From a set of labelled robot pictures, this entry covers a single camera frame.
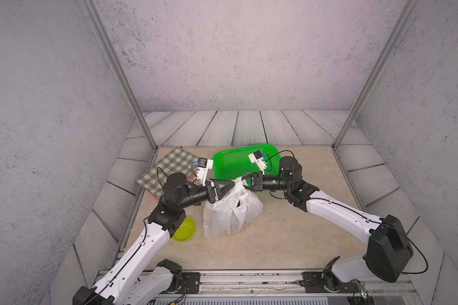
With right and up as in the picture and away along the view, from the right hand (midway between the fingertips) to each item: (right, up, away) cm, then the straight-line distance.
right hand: (236, 186), depth 66 cm
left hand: (-1, 0, -1) cm, 1 cm away
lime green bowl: (-22, -22, +18) cm, 35 cm away
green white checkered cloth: (-35, +9, +50) cm, 61 cm away
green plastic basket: (-2, +7, +45) cm, 45 cm away
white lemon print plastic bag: (-3, -11, +2) cm, 11 cm away
